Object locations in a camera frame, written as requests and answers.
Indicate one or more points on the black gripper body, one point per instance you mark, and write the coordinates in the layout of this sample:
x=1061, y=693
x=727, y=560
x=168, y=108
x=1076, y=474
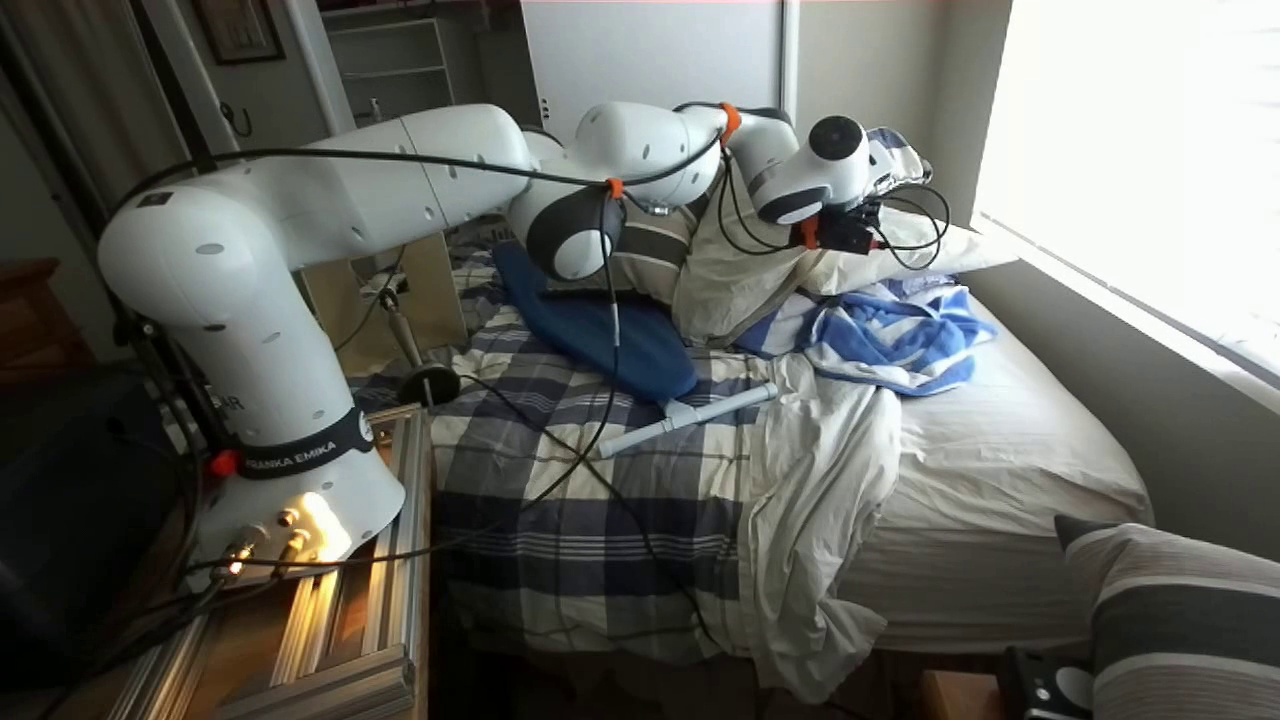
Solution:
x=845, y=224

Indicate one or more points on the large white pillow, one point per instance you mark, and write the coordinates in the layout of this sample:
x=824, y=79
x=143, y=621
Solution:
x=745, y=287

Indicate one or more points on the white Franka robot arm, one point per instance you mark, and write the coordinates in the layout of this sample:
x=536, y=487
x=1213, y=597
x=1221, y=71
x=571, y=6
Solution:
x=265, y=334

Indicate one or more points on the flat white pillow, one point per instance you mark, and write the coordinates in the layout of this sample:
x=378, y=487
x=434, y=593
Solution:
x=933, y=253

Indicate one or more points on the blue white striped pillow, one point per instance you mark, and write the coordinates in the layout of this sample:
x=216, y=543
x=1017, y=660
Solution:
x=772, y=328

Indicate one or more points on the grey striped pillow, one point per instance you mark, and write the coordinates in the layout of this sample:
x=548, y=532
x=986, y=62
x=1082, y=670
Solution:
x=1172, y=626
x=654, y=263

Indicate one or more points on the blue white crumpled cloth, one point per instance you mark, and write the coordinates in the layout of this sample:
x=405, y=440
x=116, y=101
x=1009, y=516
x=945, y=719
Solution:
x=892, y=340

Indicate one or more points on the dark blue cushion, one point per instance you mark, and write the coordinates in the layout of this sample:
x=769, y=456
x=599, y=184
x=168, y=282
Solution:
x=625, y=347

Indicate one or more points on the white plastic tube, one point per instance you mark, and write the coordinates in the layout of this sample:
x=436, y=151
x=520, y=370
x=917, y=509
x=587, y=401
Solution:
x=683, y=417

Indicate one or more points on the white crumpled duvet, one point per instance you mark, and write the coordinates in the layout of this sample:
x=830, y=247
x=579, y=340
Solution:
x=824, y=506

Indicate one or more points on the mattress with white sheet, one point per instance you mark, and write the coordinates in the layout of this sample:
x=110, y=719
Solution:
x=1002, y=480

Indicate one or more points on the window with white blinds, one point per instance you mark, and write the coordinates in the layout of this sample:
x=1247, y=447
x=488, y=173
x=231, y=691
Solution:
x=1144, y=147

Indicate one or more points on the beige board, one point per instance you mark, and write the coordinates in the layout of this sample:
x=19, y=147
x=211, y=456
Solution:
x=434, y=302

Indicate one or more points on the blue plaid blanket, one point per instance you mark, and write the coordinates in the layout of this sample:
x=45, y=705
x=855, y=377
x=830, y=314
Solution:
x=562, y=532

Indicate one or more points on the small stand with black base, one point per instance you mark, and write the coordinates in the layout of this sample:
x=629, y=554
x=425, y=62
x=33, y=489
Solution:
x=431, y=386

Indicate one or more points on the white shelf unit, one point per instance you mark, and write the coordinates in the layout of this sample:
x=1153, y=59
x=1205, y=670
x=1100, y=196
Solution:
x=395, y=64

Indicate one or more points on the brown wooden furniture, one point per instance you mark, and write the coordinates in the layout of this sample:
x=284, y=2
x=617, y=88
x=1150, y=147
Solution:
x=33, y=320

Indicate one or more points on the black bag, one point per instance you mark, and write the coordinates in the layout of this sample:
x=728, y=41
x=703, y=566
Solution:
x=83, y=532

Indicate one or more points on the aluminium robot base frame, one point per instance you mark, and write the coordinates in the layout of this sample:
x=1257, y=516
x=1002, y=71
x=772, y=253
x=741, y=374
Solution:
x=333, y=626

